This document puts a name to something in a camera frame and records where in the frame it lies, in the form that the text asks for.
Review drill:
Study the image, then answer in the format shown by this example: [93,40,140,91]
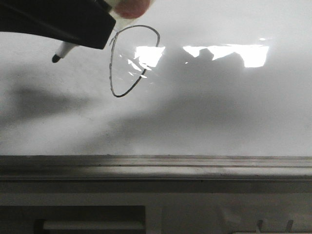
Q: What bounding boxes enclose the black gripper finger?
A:
[0,0,116,49]

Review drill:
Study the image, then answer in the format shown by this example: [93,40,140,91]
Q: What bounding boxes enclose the black and white whiteboard marker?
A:
[52,41,77,63]

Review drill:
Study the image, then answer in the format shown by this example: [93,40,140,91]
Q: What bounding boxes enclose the white whiteboard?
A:
[0,0,312,156]

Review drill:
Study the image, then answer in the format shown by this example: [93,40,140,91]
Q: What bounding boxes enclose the grey metal whiteboard tray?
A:
[0,155,312,180]

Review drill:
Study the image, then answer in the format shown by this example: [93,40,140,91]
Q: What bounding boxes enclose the black drawn numeral stroke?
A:
[109,24,160,98]

